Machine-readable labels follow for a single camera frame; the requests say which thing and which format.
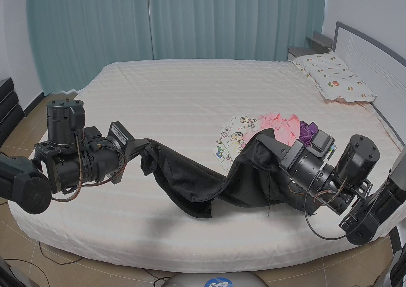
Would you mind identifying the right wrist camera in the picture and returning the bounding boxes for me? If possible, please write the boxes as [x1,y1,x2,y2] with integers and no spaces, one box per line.
[310,130,336,161]

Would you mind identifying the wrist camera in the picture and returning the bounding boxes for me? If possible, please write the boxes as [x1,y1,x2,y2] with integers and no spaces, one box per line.
[109,122,134,154]
[310,130,336,161]

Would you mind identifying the purple garment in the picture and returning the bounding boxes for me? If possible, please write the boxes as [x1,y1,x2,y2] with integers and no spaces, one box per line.
[299,121,319,147]

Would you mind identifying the black chest of drawers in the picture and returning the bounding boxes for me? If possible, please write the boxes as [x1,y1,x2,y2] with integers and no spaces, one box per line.
[0,77,26,147]

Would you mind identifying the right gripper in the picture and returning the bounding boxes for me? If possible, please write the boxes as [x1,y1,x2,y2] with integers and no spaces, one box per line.
[261,135,337,207]

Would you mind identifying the pink garment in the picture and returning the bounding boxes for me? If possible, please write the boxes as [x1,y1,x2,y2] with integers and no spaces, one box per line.
[251,113,301,147]

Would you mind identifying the bed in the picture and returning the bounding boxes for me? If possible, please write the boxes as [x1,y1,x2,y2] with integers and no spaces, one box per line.
[8,21,406,273]

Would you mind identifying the grey white bedside table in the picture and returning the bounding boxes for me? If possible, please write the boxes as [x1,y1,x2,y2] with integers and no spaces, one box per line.
[288,31,332,62]

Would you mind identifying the blue-green curtain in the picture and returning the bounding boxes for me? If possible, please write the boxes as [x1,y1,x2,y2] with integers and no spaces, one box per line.
[148,0,327,62]
[27,0,154,96]

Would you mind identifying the white printed pillow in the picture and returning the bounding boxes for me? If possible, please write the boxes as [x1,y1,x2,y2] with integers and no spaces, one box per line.
[290,51,377,103]

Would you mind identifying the black T-shirt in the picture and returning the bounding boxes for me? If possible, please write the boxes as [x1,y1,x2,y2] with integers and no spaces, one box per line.
[140,128,318,220]

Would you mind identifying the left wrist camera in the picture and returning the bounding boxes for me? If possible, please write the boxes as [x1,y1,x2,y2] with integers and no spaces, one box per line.
[109,122,134,154]

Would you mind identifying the white printed pyjama top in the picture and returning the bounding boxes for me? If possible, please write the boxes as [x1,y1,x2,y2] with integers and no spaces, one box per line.
[213,114,264,173]

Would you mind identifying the black cable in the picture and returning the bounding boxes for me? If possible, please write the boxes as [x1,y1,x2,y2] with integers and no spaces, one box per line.
[37,240,85,263]
[304,195,349,240]

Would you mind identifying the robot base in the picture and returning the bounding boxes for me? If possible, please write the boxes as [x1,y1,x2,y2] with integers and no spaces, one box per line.
[161,271,264,287]

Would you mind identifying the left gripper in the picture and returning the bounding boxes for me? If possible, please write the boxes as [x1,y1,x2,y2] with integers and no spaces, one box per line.
[78,136,153,185]

